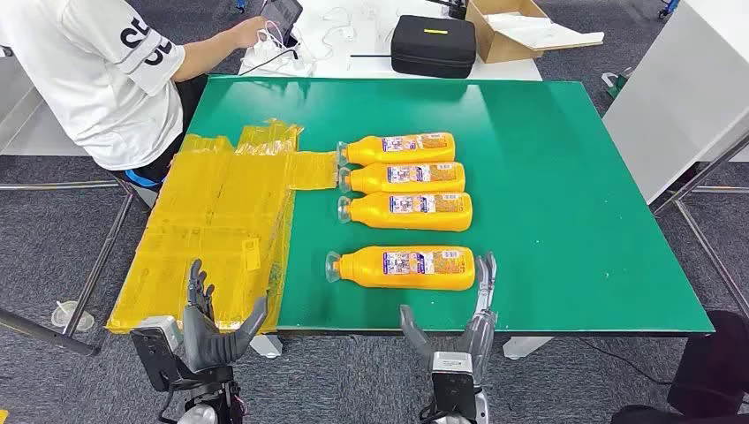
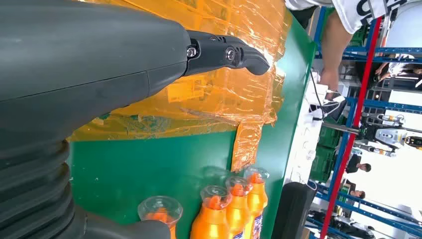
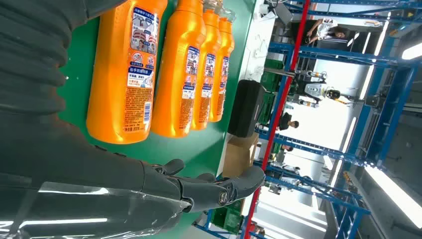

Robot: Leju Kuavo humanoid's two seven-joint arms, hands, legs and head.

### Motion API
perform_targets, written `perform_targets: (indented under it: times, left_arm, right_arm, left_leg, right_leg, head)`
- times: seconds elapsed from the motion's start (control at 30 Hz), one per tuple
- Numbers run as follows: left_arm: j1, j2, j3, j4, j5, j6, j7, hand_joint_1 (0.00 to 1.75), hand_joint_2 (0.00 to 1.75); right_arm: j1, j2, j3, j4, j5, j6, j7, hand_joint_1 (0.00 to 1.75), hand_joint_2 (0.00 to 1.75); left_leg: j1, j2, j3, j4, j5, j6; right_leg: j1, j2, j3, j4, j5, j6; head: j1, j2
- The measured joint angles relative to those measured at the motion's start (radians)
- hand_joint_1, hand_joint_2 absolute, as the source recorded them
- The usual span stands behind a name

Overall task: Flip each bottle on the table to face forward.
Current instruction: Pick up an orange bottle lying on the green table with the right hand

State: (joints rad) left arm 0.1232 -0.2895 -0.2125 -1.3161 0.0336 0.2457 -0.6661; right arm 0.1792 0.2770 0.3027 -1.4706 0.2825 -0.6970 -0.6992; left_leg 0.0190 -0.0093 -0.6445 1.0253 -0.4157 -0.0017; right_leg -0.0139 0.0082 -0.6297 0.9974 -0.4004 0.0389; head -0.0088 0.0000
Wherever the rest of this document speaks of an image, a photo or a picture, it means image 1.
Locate brown cardboard box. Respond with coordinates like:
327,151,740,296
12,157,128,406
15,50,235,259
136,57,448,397
465,0,551,64

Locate orange detergent bottle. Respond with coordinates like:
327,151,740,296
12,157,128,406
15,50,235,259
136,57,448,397
336,132,457,168
337,162,467,195
325,246,476,292
337,192,474,233

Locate black zip case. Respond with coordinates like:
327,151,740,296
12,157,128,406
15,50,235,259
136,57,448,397
390,14,478,80

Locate metal frame legs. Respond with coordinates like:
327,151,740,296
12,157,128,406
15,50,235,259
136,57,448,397
0,178,136,358
652,131,749,320

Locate white power strip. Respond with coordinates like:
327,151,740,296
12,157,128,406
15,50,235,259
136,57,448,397
240,43,317,77

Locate person's right hand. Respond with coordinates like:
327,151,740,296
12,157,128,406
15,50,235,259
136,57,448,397
231,16,270,51

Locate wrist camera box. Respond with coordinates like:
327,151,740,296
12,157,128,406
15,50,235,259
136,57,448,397
129,315,184,393
431,352,476,422

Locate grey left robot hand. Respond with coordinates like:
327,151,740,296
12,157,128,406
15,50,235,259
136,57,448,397
182,259,269,375

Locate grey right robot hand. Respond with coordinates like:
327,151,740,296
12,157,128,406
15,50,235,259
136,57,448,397
400,253,499,388

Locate yellow taped cardboard mat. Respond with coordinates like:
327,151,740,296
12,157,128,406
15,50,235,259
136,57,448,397
106,118,339,336

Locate white cabinet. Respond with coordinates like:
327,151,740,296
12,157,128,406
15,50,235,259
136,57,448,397
602,0,749,205

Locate clear plastic lid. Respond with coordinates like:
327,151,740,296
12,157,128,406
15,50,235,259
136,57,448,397
51,299,96,333

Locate grey desk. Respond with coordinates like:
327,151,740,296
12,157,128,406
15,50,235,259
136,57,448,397
0,46,89,158

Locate green top table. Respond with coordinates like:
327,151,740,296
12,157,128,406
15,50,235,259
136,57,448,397
185,74,716,337

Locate dark tablet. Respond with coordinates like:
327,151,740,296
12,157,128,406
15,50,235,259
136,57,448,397
260,0,304,47

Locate black device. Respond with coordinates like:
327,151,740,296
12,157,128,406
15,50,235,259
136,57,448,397
424,0,469,20

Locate white charger with cable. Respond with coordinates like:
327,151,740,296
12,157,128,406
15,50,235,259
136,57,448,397
304,5,358,63

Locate black chair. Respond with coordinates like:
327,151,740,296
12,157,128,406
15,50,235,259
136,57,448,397
611,310,749,424

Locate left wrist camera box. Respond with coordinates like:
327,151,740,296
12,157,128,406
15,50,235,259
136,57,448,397
129,315,184,393

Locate white table foot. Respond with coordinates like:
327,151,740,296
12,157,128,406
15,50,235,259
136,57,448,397
248,333,284,360
503,335,554,360

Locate green floor object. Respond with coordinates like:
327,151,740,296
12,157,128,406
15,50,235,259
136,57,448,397
601,67,634,101

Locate white foam sheet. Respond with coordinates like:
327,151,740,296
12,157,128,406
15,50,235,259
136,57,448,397
485,12,606,51

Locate white table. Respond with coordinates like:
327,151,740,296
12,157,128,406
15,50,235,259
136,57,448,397
238,0,543,82

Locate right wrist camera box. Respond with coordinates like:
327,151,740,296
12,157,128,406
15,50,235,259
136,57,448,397
431,352,476,422

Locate black floor cable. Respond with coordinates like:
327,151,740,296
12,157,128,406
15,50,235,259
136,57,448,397
576,337,674,388

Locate person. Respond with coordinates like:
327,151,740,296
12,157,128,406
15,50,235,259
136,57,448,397
0,0,270,190

